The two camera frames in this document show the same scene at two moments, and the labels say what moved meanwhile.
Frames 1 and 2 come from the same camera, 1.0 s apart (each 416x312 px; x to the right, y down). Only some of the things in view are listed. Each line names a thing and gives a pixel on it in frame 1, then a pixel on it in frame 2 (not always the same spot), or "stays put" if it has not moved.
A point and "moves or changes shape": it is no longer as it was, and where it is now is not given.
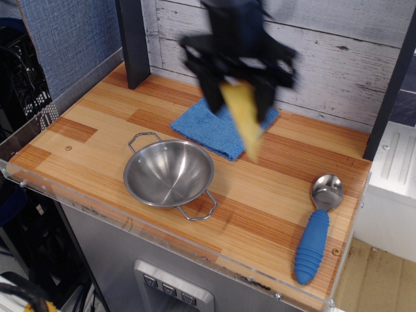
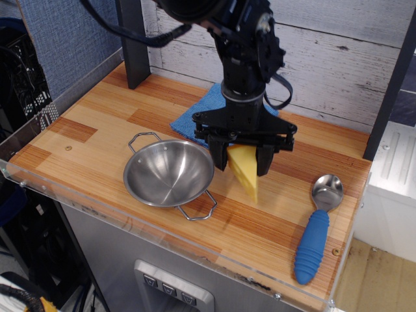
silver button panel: (160, 291) stays put
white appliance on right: (387, 218) stays put
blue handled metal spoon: (327, 192) stays put
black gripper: (238, 30) → (244, 120)
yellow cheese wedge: (242, 98) moves or changes shape
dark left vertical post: (134, 41) stays put
